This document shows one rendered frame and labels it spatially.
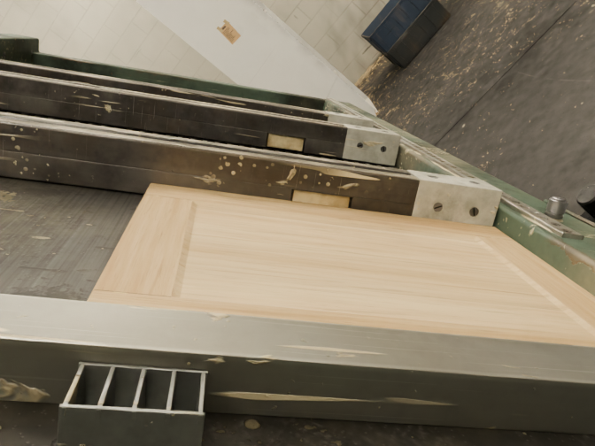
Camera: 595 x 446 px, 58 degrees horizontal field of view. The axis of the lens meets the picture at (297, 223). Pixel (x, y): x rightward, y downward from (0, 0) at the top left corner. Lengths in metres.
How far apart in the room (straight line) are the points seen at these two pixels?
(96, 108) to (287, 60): 3.41
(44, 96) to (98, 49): 5.01
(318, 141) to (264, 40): 3.34
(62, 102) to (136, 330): 0.92
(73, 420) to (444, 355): 0.22
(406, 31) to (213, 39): 1.65
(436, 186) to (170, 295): 0.46
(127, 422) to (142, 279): 0.17
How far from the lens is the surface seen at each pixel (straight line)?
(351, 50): 5.96
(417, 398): 0.35
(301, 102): 2.17
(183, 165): 0.71
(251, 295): 0.44
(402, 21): 4.95
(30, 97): 1.23
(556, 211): 0.81
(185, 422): 0.29
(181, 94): 1.40
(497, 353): 0.39
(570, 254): 0.68
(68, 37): 6.30
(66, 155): 0.73
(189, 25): 4.54
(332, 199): 0.73
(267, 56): 4.51
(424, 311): 0.48
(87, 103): 1.20
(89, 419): 0.29
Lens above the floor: 1.34
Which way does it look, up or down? 17 degrees down
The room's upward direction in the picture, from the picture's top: 53 degrees counter-clockwise
